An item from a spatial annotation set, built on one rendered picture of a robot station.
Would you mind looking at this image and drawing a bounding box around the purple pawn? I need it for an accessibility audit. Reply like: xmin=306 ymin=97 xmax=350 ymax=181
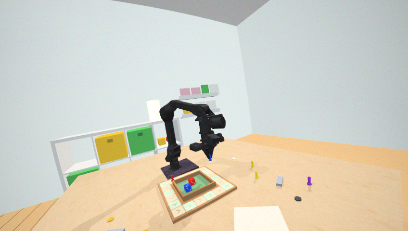
xmin=307 ymin=176 xmax=312 ymax=186

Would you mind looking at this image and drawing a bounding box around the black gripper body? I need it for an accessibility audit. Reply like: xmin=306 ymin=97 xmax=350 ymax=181
xmin=189 ymin=129 xmax=225 ymax=152

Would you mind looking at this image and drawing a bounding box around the white flat sheet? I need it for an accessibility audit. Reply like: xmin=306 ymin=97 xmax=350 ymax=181
xmin=234 ymin=206 xmax=289 ymax=231

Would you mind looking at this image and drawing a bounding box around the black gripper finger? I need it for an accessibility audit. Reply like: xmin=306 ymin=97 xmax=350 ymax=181
xmin=208 ymin=144 xmax=217 ymax=158
xmin=202 ymin=147 xmax=210 ymax=159

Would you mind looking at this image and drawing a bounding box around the red die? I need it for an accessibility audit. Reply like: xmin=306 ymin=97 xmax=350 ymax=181
xmin=188 ymin=177 xmax=196 ymax=186

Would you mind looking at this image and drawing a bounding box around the blue die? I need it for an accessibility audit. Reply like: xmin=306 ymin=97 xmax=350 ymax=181
xmin=183 ymin=183 xmax=192 ymax=193

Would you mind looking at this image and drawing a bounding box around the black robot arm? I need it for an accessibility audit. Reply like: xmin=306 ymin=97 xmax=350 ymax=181
xmin=159 ymin=100 xmax=226 ymax=171

